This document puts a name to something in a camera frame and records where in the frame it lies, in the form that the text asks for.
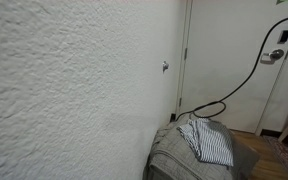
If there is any black door lock plate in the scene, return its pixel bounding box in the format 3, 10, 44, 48
278, 30, 288, 44

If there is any white door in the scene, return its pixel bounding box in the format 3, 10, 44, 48
178, 0, 288, 133

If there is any round metal wall fixture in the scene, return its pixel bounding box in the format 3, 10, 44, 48
162, 61, 169, 73

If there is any black power cord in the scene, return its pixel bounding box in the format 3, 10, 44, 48
175, 15, 288, 122

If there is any striped cloth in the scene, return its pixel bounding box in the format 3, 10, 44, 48
177, 118, 234, 166

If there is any silver door handle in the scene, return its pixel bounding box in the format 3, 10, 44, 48
260, 49, 285, 64

